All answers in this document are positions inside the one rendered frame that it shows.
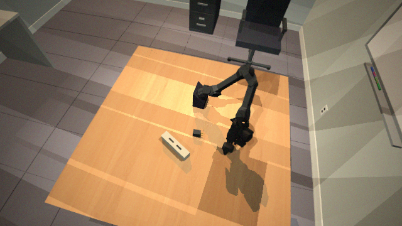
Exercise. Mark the black two-prong plug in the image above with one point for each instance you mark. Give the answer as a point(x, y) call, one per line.
point(196, 133)

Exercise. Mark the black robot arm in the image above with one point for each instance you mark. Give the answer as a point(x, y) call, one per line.
point(244, 112)

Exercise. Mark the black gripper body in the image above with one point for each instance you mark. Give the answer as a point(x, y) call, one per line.
point(231, 137)

